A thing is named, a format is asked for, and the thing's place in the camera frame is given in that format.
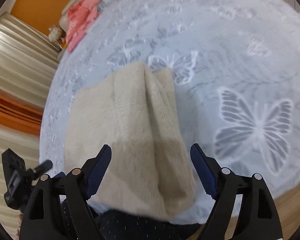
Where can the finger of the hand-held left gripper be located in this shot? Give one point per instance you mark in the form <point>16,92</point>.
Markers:
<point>43,166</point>
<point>58,174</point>

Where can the person's left hand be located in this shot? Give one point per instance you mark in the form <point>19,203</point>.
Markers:
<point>19,223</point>

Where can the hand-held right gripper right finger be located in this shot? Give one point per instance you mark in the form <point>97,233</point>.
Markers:
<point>205,172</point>

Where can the bed with butterfly duvet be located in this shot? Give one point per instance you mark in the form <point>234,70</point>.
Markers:
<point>215,42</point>

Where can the beige padded headboard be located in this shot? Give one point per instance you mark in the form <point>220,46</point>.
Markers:
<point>72,7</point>

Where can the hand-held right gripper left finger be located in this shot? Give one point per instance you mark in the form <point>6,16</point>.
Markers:
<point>97,175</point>

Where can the pink garment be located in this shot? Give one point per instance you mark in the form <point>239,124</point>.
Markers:
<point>82,17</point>

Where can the white feather lamp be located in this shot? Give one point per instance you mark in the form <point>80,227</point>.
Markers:
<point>55,33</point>

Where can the orange curtain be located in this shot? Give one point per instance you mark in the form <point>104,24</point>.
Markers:
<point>12,112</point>

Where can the cream sweater with black hearts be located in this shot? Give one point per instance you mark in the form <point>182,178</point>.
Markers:
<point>130,130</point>

